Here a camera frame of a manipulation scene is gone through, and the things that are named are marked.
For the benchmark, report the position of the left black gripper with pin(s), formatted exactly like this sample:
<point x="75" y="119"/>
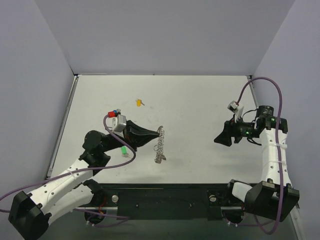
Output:
<point x="129" y="136"/>

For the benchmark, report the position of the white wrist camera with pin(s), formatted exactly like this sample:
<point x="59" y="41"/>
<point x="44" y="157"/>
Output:
<point x="119" y="121"/>
<point x="236" y="109"/>

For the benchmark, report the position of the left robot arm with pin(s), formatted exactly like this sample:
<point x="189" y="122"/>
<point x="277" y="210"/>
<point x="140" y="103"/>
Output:
<point x="32" y="213"/>

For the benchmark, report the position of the green tag key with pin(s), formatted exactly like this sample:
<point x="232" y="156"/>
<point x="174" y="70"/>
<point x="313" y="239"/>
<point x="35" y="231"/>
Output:
<point x="125" y="152"/>

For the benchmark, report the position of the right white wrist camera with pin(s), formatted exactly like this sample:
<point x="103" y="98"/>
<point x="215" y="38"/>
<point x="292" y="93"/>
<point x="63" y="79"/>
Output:
<point x="236" y="109"/>

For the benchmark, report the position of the yellow tag key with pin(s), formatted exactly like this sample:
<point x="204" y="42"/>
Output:
<point x="139" y="103"/>

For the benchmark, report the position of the metal key organizer disc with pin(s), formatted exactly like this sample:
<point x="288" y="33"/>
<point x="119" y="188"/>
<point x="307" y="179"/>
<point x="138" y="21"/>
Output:
<point x="159" y="148"/>

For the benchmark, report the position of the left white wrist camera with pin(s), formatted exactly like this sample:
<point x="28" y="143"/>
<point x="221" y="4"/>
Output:
<point x="119" y="121"/>

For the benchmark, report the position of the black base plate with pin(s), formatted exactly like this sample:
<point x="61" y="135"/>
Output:
<point x="168" y="201"/>

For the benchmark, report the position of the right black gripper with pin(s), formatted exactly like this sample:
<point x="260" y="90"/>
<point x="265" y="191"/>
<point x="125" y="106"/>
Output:
<point x="233" y="132"/>

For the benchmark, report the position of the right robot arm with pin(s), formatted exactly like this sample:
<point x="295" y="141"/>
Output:
<point x="274" y="196"/>

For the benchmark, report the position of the black tag key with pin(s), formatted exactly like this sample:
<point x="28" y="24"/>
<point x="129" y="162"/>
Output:
<point x="163" y="157"/>

